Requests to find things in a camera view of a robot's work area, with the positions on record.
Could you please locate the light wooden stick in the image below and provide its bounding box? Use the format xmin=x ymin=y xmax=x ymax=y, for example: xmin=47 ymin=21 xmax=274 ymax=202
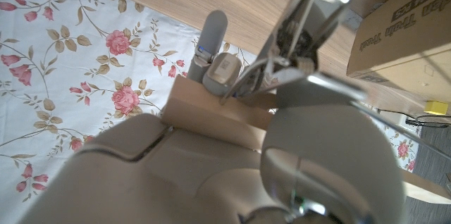
xmin=160 ymin=0 xmax=451 ymax=206

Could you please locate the brown cardboard box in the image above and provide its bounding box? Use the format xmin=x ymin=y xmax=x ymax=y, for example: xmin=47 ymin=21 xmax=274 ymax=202
xmin=346 ymin=0 xmax=451 ymax=104

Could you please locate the floral printed backdrop sheet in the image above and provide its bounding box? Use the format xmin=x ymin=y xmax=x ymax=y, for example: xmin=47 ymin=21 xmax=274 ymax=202
xmin=0 ymin=0 xmax=424 ymax=224

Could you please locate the small yellow block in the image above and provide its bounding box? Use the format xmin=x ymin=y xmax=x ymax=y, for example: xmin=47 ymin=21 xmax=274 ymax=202
xmin=424 ymin=100 xmax=449 ymax=116

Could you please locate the thin black power cable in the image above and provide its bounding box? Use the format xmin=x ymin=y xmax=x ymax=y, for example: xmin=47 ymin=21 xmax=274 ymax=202
xmin=404 ymin=113 xmax=451 ymax=127

